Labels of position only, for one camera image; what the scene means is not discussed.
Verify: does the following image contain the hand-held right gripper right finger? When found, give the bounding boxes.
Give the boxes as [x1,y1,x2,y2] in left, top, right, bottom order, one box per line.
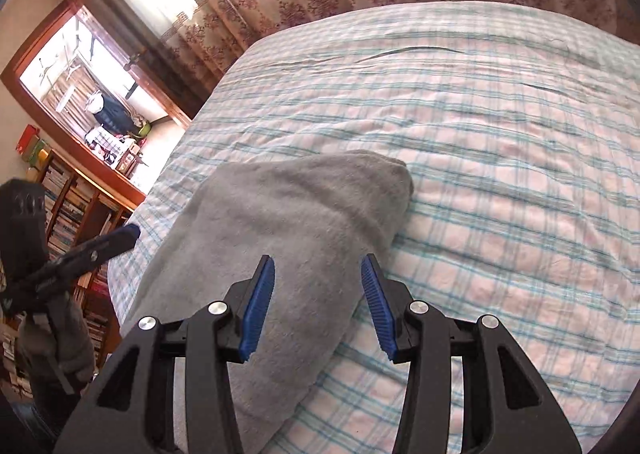
[361,254,583,454]

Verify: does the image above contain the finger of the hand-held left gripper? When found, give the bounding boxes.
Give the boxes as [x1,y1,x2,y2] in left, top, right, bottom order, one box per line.
[45,225,142,285]

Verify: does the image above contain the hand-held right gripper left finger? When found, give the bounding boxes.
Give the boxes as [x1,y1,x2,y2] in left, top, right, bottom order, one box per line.
[52,254,277,454]

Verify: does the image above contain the grey pants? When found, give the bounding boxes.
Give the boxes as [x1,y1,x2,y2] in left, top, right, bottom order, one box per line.
[120,150,415,445]

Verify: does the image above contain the person's left hand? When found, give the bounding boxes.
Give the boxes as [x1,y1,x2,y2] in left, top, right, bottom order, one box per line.
[15,301,96,385]

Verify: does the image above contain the wooden bookshelf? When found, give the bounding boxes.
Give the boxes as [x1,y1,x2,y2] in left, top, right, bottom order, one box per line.
[0,149,138,405]

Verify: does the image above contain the red box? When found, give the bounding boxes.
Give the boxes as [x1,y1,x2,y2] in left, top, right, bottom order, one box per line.
[16,125,41,157]

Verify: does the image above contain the dark hanging garment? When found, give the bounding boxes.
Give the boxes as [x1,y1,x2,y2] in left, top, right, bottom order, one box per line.
[92,91,151,135]

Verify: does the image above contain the bed with plaid sheet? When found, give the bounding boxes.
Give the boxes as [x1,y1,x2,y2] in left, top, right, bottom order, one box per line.
[107,1,640,454]

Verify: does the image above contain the small picture frame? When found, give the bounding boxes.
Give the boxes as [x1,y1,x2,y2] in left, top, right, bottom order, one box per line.
[115,149,139,175]

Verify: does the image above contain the wooden window frame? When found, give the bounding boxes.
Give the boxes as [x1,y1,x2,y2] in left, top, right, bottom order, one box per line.
[0,0,193,209]

